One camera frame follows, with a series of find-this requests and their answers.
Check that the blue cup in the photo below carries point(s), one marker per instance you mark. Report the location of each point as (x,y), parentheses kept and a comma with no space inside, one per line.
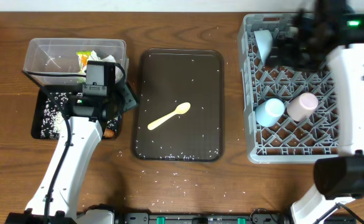
(269,112)

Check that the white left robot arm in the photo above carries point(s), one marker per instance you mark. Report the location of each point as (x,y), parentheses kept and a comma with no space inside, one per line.
(85,118)

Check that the orange carrot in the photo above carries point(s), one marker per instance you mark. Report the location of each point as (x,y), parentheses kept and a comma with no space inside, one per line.
(108,133)

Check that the white paper tissue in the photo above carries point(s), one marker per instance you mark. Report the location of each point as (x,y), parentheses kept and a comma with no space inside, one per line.
(118,73)

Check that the pink cup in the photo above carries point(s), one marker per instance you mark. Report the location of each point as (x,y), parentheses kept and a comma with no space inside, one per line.
(302,106)

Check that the white rice pile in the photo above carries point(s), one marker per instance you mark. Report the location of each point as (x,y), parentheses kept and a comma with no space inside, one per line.
(48,120)

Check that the dark brown serving tray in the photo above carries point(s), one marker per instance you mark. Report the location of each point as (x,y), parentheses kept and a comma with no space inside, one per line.
(170,77)

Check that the black rail with green clips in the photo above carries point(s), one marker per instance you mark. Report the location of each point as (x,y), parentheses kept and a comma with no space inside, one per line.
(200,219)

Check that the light blue bowl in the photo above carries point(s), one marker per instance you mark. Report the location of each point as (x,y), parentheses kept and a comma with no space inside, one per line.
(264,42)

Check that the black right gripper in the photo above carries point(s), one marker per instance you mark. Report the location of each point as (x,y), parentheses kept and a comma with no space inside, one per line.
(280,54)

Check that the black waste tray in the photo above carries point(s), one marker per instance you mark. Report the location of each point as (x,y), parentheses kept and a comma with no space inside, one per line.
(61,93)

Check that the yellow green snack wrapper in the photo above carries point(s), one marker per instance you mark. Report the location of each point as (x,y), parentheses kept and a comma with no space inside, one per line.
(83,57)

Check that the yellow plastic spoon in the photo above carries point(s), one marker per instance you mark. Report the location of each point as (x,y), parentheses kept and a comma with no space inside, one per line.
(180,109)

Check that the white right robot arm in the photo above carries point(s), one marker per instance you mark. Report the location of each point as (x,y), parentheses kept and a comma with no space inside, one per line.
(340,180)

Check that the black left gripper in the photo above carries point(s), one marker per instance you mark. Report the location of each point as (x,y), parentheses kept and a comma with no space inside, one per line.
(127,98)

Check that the clear plastic waste bin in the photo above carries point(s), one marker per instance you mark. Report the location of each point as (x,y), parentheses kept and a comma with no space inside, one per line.
(55,61)

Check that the grey dishwasher rack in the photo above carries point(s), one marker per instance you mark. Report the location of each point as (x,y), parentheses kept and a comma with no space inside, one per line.
(288,141)

